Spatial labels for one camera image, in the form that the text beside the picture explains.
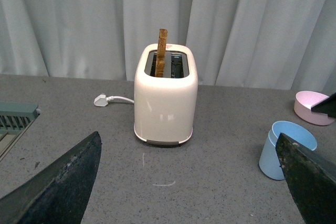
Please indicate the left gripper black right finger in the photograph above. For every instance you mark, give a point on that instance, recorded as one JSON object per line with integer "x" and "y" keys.
{"x": 310, "y": 179}

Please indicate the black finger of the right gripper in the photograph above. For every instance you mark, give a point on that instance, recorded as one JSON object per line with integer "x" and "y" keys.
{"x": 327, "y": 106}

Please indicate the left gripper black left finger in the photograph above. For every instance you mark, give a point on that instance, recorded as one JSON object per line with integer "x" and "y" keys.
{"x": 60, "y": 192}

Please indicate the pink bowl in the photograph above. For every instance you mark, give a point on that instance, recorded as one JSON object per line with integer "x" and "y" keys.
{"x": 304, "y": 100}

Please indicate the green dish rack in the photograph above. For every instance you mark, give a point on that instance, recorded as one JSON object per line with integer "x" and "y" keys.
{"x": 16, "y": 118}

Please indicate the grey curtain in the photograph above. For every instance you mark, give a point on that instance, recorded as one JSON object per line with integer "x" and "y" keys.
{"x": 278, "y": 44}

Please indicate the white power plug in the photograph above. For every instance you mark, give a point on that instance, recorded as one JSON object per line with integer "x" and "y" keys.
{"x": 102, "y": 100}

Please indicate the cream white toaster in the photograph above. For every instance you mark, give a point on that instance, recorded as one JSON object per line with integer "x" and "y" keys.
{"x": 164, "y": 107}

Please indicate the brown toast slice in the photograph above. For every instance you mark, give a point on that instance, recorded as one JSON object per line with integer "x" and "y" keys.
{"x": 160, "y": 57}

